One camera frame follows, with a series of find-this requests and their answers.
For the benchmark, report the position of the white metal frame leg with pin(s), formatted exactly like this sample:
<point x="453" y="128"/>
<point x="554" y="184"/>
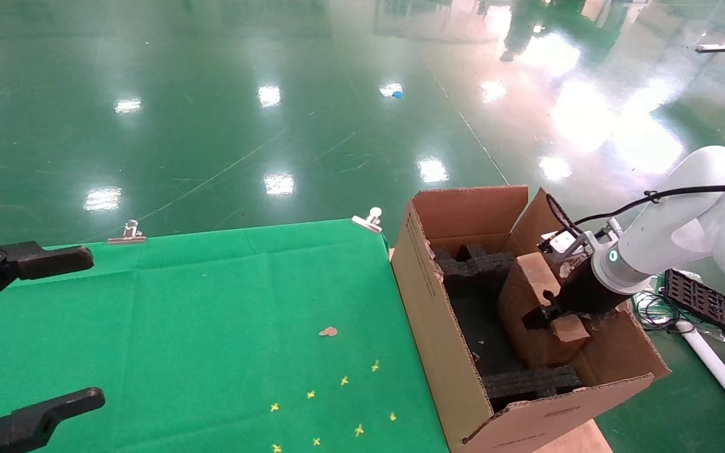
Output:
<point x="715" y="365"/>

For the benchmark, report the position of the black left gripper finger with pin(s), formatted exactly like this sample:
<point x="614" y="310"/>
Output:
<point x="29" y="425"/>
<point x="35" y="261"/>

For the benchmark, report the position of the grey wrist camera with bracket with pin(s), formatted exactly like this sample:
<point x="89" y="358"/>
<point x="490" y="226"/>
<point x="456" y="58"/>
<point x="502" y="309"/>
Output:
<point x="562" y="242"/>

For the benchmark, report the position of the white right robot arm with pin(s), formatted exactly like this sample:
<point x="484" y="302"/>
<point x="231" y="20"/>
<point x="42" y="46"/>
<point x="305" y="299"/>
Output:
<point x="683" y="220"/>

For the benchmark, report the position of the green tablecloth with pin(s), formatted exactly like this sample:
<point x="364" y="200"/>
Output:
<point x="211" y="314"/>

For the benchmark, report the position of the black plastic grid tray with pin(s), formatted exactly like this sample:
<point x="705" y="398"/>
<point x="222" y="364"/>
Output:
<point x="708" y="305"/>

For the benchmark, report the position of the small torn cardboard scrap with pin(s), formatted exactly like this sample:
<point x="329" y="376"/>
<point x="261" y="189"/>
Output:
<point x="328" y="331"/>

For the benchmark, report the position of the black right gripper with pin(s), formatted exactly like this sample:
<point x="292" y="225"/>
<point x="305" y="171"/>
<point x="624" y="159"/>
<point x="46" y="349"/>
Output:
<point x="583" y="292"/>

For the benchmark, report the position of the small brown cardboard box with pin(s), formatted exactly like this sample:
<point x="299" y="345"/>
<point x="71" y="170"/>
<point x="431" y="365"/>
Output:
<point x="517" y="302"/>

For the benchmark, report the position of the large open cardboard carton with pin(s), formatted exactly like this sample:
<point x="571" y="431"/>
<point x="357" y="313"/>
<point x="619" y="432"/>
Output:
<point x="438" y="340"/>

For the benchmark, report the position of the silver binder clip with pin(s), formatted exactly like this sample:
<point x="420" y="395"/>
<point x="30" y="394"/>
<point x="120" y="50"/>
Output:
<point x="128" y="233"/>
<point x="369" y="220"/>

